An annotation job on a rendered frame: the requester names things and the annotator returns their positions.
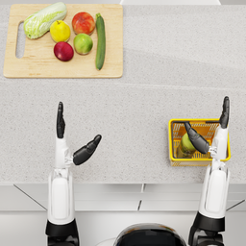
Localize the yellow slatted basket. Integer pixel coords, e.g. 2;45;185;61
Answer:
168;118;232;167

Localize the wooden cutting board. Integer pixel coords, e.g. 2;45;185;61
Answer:
3;3;124;80

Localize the green apple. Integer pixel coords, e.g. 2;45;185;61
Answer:
73;33;94;56

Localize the green cucumber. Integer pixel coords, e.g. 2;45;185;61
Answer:
94;12;107;71

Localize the dark round robot body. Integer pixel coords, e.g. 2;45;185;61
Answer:
112;223;188;246

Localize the napa cabbage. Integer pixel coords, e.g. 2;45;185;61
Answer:
22;1;68;40

